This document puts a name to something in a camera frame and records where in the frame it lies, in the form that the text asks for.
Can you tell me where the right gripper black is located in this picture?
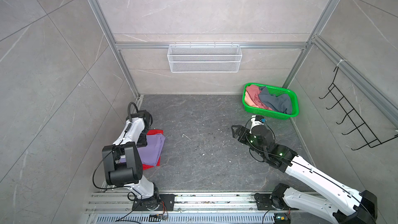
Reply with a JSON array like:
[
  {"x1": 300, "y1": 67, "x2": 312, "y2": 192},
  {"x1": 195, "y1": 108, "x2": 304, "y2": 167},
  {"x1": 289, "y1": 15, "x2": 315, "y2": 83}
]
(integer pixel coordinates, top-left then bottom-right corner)
[{"x1": 231, "y1": 124, "x2": 267, "y2": 159}]

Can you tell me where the purple t shirt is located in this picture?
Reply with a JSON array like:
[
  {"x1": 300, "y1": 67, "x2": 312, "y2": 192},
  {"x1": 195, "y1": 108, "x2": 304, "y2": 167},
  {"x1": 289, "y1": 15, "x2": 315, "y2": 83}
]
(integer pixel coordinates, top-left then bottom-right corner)
[{"x1": 114, "y1": 132, "x2": 166, "y2": 170}]

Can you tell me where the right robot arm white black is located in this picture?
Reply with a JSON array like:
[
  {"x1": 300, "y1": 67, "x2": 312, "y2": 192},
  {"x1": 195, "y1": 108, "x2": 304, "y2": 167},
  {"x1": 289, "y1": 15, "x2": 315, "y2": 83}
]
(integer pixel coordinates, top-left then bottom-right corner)
[{"x1": 231, "y1": 121, "x2": 377, "y2": 224}]

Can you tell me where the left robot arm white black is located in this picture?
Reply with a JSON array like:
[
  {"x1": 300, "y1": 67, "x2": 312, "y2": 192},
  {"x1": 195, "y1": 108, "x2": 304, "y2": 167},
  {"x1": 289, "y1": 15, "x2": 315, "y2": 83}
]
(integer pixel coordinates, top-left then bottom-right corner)
[{"x1": 102, "y1": 117, "x2": 155, "y2": 200}]

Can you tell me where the red folded t shirt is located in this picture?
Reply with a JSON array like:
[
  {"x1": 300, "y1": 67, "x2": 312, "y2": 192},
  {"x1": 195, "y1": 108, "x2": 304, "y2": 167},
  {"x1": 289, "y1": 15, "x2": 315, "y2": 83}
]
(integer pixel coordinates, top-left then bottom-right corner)
[{"x1": 139, "y1": 129, "x2": 165, "y2": 170}]

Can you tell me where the dark grey t shirt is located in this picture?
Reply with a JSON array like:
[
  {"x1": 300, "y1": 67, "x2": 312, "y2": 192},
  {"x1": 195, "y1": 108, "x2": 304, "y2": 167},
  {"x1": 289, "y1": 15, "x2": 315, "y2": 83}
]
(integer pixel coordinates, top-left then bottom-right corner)
[{"x1": 259, "y1": 87, "x2": 293, "y2": 115}]

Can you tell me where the pink t shirt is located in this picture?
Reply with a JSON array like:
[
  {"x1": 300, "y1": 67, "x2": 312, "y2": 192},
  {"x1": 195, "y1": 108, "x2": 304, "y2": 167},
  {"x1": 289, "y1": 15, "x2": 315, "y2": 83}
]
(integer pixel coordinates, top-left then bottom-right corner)
[{"x1": 244, "y1": 85, "x2": 273, "y2": 111}]

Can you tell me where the green plastic basket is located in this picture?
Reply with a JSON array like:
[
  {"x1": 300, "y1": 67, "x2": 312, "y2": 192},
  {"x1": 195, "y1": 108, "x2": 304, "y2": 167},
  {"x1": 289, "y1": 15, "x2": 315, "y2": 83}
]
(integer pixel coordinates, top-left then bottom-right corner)
[{"x1": 242, "y1": 83, "x2": 300, "y2": 120}]

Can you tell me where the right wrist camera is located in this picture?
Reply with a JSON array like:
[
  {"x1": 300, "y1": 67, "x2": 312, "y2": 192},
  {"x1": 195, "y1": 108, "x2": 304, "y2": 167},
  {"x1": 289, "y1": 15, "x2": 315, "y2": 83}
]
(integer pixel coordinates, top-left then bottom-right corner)
[{"x1": 250, "y1": 115, "x2": 266, "y2": 129}]

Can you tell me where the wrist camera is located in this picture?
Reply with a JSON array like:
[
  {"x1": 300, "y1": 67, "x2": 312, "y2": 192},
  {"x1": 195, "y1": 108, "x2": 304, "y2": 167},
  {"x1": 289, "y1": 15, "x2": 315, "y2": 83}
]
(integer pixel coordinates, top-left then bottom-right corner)
[
  {"x1": 130, "y1": 110, "x2": 153, "y2": 126},
  {"x1": 250, "y1": 115, "x2": 266, "y2": 129}
]

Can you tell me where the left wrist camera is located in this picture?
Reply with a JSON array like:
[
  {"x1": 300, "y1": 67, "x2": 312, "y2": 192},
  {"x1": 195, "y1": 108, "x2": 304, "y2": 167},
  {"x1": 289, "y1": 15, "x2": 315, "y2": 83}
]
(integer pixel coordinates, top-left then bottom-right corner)
[{"x1": 130, "y1": 110, "x2": 153, "y2": 126}]

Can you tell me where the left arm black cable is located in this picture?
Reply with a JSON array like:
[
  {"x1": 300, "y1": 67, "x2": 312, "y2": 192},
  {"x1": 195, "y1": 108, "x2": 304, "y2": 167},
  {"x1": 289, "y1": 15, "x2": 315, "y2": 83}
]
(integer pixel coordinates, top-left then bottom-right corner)
[{"x1": 127, "y1": 102, "x2": 140, "y2": 122}]

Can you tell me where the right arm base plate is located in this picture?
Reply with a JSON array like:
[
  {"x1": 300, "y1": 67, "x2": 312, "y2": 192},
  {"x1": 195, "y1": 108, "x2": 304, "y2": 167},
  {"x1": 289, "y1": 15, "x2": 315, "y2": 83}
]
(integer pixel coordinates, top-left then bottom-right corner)
[{"x1": 254, "y1": 193, "x2": 297, "y2": 211}]

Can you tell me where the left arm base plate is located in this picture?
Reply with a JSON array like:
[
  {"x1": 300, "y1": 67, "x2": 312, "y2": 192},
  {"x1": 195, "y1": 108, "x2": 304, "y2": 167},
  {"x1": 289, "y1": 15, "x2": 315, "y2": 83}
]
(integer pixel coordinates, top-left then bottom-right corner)
[{"x1": 132, "y1": 194, "x2": 176, "y2": 211}]

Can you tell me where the aluminium mounting rail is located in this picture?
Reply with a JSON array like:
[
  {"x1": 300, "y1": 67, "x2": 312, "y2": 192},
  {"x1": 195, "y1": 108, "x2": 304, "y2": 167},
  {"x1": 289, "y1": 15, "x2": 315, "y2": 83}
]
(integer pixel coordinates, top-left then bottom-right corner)
[{"x1": 85, "y1": 192, "x2": 344, "y2": 214}]

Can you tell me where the white wire mesh shelf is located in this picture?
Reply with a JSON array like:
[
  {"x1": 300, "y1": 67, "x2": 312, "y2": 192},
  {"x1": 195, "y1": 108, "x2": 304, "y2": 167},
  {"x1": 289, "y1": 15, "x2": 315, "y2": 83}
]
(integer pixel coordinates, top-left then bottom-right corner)
[{"x1": 167, "y1": 44, "x2": 243, "y2": 73}]

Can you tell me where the black wire hook rack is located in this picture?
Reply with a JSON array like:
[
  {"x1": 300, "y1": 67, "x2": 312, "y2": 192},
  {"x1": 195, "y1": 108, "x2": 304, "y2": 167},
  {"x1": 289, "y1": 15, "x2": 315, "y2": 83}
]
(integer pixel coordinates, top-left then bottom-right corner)
[{"x1": 318, "y1": 66, "x2": 398, "y2": 151}]

